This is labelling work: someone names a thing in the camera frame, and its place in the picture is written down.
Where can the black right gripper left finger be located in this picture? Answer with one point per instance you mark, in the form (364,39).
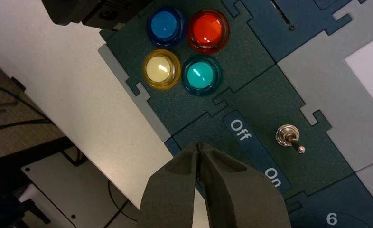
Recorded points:
(170,201)

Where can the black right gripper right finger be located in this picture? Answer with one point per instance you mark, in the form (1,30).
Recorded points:
(240,198)

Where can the grey and teal control box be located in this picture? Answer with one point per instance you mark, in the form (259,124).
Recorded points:
(262,94)

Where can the green round push button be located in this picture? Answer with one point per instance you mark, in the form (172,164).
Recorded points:
(200,75)

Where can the yellow round push button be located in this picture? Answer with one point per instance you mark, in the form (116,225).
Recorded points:
(158,68)

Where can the red round push button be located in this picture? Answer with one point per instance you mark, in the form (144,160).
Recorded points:
(208,30)

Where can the blue round push button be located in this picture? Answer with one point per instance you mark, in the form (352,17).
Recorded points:
(164,25)

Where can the small white lcd display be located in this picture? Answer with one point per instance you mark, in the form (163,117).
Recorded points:
(369,69)

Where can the metal toggle switch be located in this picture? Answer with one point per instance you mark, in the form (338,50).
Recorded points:
(286,136)

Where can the grey metal base plate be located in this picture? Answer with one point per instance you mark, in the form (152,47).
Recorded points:
(79,188)

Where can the black metal frame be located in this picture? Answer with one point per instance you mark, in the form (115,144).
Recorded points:
(4,179)

